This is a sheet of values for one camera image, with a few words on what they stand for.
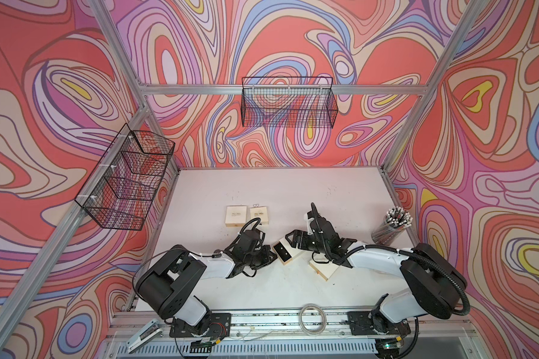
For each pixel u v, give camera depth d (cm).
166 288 45
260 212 99
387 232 84
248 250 72
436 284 44
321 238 68
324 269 82
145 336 69
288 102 96
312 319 75
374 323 66
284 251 88
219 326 72
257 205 105
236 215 98
